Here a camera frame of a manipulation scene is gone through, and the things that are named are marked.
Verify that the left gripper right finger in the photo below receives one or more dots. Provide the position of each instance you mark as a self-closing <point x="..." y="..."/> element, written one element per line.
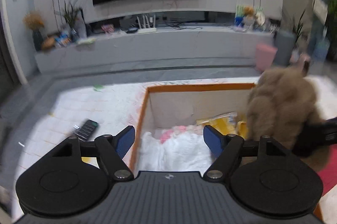
<point x="226" y="150"/>

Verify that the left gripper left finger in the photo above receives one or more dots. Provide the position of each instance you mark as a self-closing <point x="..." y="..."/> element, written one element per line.
<point x="111" y="151"/>

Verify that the yellow snack packet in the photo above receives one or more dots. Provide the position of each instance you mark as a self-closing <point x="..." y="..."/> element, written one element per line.
<point x="224" y="123"/>

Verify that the white cloth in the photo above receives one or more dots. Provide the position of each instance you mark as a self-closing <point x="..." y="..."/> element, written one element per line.
<point x="186" y="152"/>

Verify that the brown fluffy towel bundle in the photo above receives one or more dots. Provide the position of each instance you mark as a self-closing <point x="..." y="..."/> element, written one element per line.
<point x="280" y="104"/>

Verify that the pink white knitted item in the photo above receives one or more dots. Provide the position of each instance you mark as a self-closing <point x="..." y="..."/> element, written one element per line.
<point x="166" y="134"/>

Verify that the yellow cloth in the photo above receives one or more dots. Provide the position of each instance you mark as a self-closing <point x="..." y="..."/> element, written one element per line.
<point x="241" y="126"/>

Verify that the black remote control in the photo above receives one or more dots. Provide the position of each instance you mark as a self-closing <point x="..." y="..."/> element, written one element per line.
<point x="86" y="130"/>

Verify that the red transparent ball box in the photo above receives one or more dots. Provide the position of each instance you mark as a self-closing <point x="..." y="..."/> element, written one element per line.
<point x="329" y="177"/>

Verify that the white lace tablecloth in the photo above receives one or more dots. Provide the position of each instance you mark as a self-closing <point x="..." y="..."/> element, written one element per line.
<point x="112" y="106"/>

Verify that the orange storage box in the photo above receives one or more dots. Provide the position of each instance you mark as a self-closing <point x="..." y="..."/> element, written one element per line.
<point x="271" y="185"/>

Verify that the pink small heater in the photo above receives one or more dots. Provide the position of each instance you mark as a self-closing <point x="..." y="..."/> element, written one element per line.
<point x="301" y="62"/>

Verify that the blue water jug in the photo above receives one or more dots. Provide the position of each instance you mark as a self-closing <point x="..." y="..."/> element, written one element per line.
<point x="321" y="49"/>

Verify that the pink round stool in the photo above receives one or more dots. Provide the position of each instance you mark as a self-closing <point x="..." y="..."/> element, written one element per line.
<point x="264" y="56"/>

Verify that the grey trash bin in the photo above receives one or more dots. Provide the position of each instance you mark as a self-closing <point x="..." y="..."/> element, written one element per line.
<point x="284" y="41"/>

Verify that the white tv console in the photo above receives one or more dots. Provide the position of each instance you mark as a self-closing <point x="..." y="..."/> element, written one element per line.
<point x="164" y="44"/>

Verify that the white wifi router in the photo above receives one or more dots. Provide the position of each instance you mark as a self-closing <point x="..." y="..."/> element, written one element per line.
<point x="148" y="24"/>

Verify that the white hanging tote bag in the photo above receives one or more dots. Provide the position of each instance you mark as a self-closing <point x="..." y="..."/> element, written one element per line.
<point x="320" y="9"/>

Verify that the green plant in vase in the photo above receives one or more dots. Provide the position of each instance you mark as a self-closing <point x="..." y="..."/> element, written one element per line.
<point x="69" y="13"/>

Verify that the small teddy bear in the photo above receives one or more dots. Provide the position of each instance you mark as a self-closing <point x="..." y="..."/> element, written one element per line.
<point x="248" y="11"/>

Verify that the dried orange flower vase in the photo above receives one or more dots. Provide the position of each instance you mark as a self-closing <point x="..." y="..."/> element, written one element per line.
<point x="33" y="21"/>

